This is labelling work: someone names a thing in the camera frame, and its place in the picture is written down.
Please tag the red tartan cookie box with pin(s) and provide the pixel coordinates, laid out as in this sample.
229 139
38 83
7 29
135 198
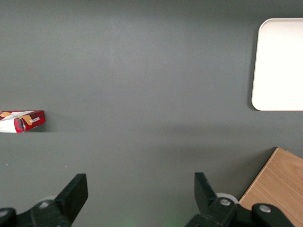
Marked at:
30 120

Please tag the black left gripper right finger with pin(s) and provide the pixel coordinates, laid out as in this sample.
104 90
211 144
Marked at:
208 205

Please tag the wooden two-drawer cabinet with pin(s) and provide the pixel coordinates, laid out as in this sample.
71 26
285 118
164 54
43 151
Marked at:
279 184

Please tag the white rectangular tray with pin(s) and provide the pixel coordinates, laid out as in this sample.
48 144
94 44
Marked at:
279 66

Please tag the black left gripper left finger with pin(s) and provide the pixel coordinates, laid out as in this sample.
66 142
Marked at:
68 201

